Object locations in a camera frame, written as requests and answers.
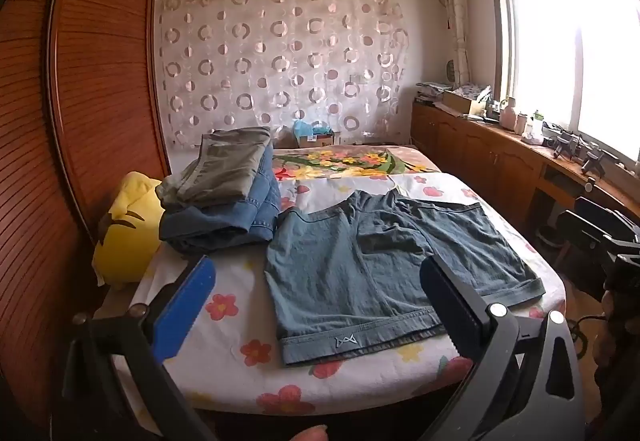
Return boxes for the black gadget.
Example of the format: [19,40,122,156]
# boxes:
[581,148,619,175]
[552,131,584,158]

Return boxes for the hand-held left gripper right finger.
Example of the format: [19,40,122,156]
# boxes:
[419,255,587,441]

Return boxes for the open cardboard box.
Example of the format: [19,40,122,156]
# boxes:
[442,88,490,116]

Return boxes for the grey-green folded pants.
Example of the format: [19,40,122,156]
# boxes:
[156,126,273,209]

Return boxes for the folded blue jeans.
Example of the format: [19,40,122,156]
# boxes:
[159,144,283,254]

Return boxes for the long wooden cabinet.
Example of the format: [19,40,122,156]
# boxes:
[411,98,640,262]

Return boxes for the person's left hand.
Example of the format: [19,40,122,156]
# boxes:
[292,425,329,441]

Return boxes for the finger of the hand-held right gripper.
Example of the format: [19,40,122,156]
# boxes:
[556,210,608,268]

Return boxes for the blue plastic bag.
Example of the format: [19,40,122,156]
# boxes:
[292,118,331,138]

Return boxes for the window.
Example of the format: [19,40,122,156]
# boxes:
[487,0,640,162]

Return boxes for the pink bottle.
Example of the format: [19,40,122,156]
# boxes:
[499,96,519,131]

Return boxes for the yellow pillow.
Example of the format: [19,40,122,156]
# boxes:
[92,171,166,289]

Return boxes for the pile of patterned cloth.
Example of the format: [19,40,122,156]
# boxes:
[415,81,451,100]

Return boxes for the white window curtain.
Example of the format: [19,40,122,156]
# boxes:
[437,0,473,87]

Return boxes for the black cable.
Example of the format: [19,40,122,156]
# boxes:
[569,315,608,348]

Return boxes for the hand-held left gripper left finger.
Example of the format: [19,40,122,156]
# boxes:
[60,253,218,441]

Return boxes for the pink floral blanket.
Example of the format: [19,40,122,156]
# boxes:
[272,144,443,182]

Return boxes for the blue-grey shorts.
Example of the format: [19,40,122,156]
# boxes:
[265,188,547,367]

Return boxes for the small cardboard box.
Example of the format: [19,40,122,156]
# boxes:
[290,131,336,148]

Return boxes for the bed with flower-print sheet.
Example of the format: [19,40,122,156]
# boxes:
[107,144,568,417]

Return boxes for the circle-patterned wall curtain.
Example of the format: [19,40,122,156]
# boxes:
[157,0,408,149]

